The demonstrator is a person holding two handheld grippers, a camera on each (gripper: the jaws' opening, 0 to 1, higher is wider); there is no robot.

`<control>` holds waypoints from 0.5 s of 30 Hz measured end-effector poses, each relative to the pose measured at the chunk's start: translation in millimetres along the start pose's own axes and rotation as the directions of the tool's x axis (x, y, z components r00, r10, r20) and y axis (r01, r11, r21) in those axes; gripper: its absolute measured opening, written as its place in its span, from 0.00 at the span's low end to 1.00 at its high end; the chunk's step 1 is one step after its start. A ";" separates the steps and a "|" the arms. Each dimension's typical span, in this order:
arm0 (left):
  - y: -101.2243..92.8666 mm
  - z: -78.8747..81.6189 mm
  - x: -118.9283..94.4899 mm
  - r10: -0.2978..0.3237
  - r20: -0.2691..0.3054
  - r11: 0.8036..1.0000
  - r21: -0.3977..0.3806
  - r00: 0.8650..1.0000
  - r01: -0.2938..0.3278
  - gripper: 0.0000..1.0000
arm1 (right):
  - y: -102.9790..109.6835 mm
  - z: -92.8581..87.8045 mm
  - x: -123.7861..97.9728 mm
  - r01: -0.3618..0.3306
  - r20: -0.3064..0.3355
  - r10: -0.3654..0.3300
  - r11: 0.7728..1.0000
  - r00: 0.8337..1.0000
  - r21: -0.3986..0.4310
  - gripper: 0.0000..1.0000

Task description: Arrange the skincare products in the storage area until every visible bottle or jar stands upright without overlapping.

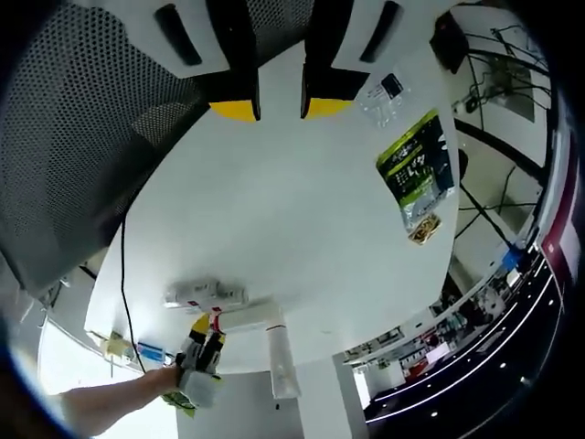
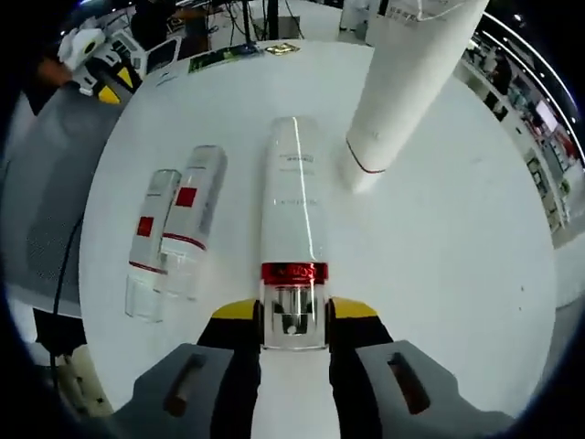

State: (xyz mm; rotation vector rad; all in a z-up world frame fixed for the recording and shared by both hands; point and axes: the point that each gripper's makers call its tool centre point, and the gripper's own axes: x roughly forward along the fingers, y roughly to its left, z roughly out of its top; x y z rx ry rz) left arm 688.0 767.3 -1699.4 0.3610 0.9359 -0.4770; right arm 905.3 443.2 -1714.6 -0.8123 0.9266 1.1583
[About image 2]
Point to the small white card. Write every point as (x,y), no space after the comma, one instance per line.
(165,80)

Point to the green packet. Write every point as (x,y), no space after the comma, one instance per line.
(224,58)

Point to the white standing desk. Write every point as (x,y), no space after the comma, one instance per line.
(273,18)

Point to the gold foil packet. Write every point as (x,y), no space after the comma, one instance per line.
(282,48)

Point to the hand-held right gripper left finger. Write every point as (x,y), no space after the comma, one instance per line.
(228,366)

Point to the white skincare tube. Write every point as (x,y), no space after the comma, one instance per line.
(411,91)

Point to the red-collared white skincare bottle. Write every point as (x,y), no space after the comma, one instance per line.
(292,206)

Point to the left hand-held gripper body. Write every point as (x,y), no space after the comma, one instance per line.
(80,46)

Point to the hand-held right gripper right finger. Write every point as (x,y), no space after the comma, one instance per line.
(361,366)

